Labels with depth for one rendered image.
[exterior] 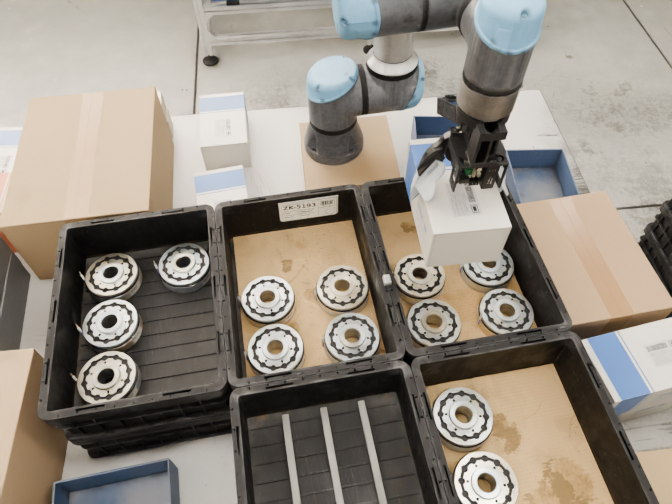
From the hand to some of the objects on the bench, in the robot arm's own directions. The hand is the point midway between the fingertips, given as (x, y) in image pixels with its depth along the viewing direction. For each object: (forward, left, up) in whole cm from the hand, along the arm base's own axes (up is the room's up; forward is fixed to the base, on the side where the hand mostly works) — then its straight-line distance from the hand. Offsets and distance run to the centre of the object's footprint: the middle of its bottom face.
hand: (454, 191), depth 92 cm
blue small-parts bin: (-46, +56, -38) cm, 82 cm away
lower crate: (-14, +55, -39) cm, 69 cm away
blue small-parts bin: (+35, -29, -42) cm, 62 cm away
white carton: (+22, +48, -40) cm, 67 cm away
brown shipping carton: (+6, -31, -42) cm, 52 cm away
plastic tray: (-11, +98, -39) cm, 106 cm away
